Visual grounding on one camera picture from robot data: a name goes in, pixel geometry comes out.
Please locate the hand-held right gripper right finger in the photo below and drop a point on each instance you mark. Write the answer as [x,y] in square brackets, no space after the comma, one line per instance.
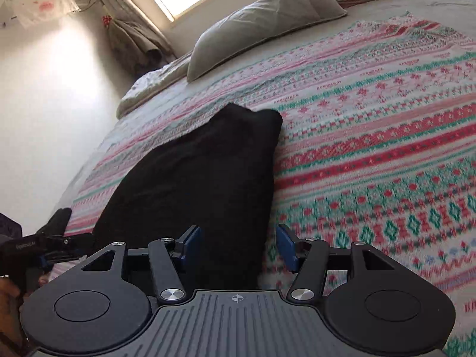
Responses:
[286,247]

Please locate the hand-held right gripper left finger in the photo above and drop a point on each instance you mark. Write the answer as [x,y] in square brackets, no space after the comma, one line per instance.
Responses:
[193,247]

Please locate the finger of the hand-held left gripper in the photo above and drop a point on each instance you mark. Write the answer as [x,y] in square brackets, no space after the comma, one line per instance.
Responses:
[67,247]

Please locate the black pants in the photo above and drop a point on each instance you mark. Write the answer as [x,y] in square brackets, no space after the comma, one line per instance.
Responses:
[193,178]

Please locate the person's left hand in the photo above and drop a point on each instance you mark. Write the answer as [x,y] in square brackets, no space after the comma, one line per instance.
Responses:
[9,305]

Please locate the printed red green blanket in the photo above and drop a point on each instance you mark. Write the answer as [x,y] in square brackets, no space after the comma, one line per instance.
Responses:
[372,156]

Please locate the white crumpled quilt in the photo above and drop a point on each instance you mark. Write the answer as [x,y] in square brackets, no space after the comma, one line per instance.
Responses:
[148,85]

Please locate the hanging beige coat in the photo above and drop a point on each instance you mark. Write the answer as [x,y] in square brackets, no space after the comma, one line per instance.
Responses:
[137,41]

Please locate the grey pillow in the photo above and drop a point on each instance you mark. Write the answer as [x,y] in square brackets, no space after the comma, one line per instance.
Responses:
[260,22]

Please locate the red dotted hanging ornament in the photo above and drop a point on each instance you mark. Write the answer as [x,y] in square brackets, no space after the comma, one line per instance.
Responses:
[107,20]

